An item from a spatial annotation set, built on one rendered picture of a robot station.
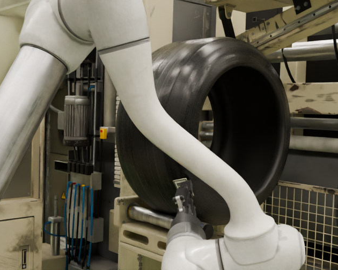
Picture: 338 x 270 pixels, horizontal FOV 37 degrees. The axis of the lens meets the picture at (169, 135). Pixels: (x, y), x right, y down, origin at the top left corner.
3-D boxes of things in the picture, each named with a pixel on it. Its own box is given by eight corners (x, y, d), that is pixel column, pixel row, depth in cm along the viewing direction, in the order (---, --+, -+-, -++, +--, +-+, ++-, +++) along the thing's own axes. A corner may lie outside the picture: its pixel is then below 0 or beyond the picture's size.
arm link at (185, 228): (173, 272, 112) (174, 256, 118) (212, 262, 111) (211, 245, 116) (159, 241, 109) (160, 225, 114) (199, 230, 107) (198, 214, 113)
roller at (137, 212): (131, 220, 169) (124, 211, 167) (139, 211, 171) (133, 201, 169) (207, 243, 143) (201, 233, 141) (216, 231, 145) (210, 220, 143)
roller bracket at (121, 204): (112, 226, 167) (114, 197, 166) (197, 212, 194) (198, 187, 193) (119, 229, 164) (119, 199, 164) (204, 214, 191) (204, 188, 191)
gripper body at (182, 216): (164, 226, 114) (166, 203, 122) (177, 254, 117) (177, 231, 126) (196, 217, 113) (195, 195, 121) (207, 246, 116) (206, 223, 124)
